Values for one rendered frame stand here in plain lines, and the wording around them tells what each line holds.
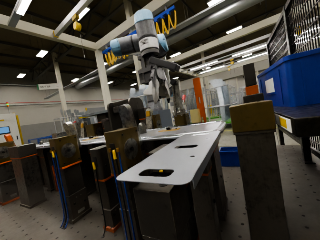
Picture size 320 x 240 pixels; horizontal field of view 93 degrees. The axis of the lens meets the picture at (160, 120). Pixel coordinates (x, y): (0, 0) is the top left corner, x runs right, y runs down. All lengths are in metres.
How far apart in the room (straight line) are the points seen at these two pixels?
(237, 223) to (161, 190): 0.45
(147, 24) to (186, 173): 0.57
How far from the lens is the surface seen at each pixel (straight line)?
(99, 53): 5.33
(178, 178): 0.17
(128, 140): 0.44
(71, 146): 0.74
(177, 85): 0.75
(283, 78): 0.54
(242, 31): 6.78
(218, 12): 12.77
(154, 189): 0.19
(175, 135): 0.47
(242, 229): 0.59
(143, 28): 0.66
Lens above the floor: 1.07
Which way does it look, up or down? 2 degrees down
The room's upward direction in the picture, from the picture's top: 10 degrees counter-clockwise
